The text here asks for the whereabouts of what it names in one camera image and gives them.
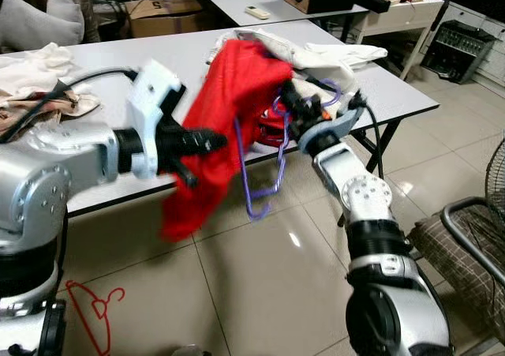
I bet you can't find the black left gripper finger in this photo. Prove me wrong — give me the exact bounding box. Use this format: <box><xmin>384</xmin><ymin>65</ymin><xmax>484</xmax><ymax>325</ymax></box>
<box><xmin>170</xmin><ymin>160</ymin><xmax>200</xmax><ymax>189</ymax></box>
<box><xmin>185</xmin><ymin>129</ymin><xmax>230</xmax><ymax>156</ymax></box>

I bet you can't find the blue plastic hanger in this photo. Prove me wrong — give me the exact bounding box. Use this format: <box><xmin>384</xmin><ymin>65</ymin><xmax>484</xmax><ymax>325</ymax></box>
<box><xmin>233</xmin><ymin>76</ymin><xmax>344</xmax><ymax>220</ymax></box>

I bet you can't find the red garment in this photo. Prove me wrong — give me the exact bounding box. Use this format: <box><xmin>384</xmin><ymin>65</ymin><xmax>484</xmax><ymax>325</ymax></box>
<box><xmin>160</xmin><ymin>40</ymin><xmax>294</xmax><ymax>242</ymax></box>

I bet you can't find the white crumpled garment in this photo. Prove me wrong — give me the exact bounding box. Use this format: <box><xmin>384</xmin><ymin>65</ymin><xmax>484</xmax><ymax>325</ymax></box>
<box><xmin>207</xmin><ymin>28</ymin><xmax>389</xmax><ymax>96</ymax></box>

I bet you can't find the white remote control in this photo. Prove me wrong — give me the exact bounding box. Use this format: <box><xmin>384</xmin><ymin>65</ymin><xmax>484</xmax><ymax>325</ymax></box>
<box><xmin>243</xmin><ymin>6</ymin><xmax>271</xmax><ymax>20</ymax></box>

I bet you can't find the grey folding table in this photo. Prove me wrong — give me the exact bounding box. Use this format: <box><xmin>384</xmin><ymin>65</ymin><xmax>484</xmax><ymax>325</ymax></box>
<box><xmin>0</xmin><ymin>18</ymin><xmax>440</xmax><ymax>219</ymax></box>

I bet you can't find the brown cardboard box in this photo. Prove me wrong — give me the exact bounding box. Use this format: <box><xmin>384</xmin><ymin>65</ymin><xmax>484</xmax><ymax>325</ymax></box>
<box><xmin>125</xmin><ymin>0</ymin><xmax>204</xmax><ymax>39</ymax></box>

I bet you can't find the white side table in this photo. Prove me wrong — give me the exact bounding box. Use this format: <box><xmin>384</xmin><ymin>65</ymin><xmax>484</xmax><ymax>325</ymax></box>
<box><xmin>359</xmin><ymin>0</ymin><xmax>444</xmax><ymax>81</ymax></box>

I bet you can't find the white low drawer cabinet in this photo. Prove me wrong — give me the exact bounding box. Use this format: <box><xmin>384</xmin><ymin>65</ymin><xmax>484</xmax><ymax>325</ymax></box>
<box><xmin>442</xmin><ymin>1</ymin><xmax>505</xmax><ymax>81</ymax></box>

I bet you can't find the black audio mixer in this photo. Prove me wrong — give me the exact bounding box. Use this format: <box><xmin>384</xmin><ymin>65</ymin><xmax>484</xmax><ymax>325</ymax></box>
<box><xmin>422</xmin><ymin>21</ymin><xmax>494</xmax><ymax>84</ymax></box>

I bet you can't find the white fluffy cloth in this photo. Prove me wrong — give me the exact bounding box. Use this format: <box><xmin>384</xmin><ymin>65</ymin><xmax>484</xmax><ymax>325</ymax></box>
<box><xmin>0</xmin><ymin>43</ymin><xmax>76</xmax><ymax>96</ymax></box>

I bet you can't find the grey pillow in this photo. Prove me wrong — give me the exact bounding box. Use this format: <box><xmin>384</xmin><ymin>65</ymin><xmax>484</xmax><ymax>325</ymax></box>
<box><xmin>0</xmin><ymin>0</ymin><xmax>85</xmax><ymax>53</ymax></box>

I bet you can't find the plaid seat metal chair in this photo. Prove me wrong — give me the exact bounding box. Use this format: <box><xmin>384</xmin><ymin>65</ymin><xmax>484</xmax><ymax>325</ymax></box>
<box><xmin>406</xmin><ymin>197</ymin><xmax>505</xmax><ymax>345</ymax></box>

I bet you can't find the pale blue right wrist camera mount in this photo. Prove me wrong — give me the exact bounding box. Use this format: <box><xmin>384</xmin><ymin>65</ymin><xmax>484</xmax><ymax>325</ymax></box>
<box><xmin>298</xmin><ymin>105</ymin><xmax>365</xmax><ymax>156</ymax></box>

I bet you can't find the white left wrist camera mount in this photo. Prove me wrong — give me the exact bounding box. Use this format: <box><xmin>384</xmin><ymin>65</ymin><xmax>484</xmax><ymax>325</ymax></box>
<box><xmin>126</xmin><ymin>60</ymin><xmax>188</xmax><ymax>181</ymax></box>

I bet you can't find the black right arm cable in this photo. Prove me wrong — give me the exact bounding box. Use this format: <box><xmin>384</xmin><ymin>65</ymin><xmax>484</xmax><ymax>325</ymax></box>
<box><xmin>347</xmin><ymin>90</ymin><xmax>385</xmax><ymax>179</ymax></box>

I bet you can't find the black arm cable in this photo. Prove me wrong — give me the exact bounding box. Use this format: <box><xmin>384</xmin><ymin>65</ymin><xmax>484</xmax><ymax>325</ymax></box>
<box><xmin>347</xmin><ymin>90</ymin><xmax>385</xmax><ymax>179</ymax></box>
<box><xmin>0</xmin><ymin>66</ymin><xmax>141</xmax><ymax>144</ymax></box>

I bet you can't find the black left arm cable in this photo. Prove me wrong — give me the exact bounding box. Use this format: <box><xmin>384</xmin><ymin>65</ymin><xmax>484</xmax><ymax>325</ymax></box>
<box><xmin>0</xmin><ymin>66</ymin><xmax>141</xmax><ymax>144</ymax></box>

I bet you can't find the black wire-guard fan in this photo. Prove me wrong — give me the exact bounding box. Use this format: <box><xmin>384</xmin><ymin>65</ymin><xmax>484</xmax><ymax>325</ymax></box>
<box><xmin>483</xmin><ymin>139</ymin><xmax>505</xmax><ymax>207</ymax></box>

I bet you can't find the red wire hanger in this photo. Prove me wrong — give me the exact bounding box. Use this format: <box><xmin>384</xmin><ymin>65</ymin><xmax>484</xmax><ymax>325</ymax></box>
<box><xmin>65</xmin><ymin>279</ymin><xmax>127</xmax><ymax>356</ymax></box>

